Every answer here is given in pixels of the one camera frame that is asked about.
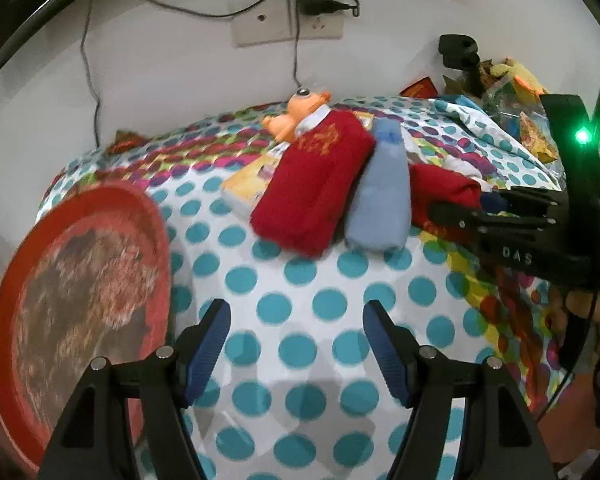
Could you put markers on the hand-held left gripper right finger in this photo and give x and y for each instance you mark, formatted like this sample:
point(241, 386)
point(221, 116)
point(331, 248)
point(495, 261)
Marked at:
point(385, 355)

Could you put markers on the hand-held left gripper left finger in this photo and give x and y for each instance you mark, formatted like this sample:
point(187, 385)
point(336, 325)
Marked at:
point(210, 345)

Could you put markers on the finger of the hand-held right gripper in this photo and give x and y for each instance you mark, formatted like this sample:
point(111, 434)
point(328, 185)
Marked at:
point(525, 200)
point(455, 215)

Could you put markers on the small red sock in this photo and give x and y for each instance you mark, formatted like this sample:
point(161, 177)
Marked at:
point(445, 187)

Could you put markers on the blue sock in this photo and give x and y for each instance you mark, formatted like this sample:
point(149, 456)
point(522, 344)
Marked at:
point(382, 195)

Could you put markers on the red round tray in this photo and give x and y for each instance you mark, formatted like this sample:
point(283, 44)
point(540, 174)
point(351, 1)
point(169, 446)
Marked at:
point(80, 310)

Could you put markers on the large red sock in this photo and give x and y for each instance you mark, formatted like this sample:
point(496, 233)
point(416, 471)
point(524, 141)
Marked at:
point(310, 185)

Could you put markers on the yellow medicine box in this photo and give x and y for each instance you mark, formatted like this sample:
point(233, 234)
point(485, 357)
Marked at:
point(250, 180)

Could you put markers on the orange rubber toy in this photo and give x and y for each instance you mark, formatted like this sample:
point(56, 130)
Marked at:
point(300, 110)

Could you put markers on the yellow patterned packet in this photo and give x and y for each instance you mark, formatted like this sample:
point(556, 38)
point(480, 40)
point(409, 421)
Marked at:
point(540, 135)

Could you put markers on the folded teal-dotted white cloth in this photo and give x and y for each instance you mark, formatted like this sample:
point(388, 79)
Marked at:
point(480, 125)

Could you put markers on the clear plastic bag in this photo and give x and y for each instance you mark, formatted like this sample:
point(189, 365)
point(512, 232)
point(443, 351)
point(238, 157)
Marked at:
point(505, 105)

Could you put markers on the polka-dot tablecloth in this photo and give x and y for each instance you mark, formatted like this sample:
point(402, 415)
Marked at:
point(305, 280)

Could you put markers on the red paper packet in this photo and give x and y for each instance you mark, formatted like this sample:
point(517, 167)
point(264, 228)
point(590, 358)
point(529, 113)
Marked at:
point(420, 89)

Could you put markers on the black clamp stand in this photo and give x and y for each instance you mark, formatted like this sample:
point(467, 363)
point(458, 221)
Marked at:
point(460, 50)

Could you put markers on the red candy wrapper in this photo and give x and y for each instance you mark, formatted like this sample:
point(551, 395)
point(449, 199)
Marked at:
point(122, 141)

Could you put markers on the white power socket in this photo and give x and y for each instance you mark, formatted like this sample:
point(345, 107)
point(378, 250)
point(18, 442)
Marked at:
point(320, 27)

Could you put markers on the black plug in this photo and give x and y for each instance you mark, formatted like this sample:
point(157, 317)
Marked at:
point(337, 6)

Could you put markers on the white wall outlet plate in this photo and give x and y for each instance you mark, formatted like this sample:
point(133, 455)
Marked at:
point(260, 30)

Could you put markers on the black wall television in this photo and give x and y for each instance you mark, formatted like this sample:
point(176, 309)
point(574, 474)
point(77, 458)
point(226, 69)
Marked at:
point(40, 22)

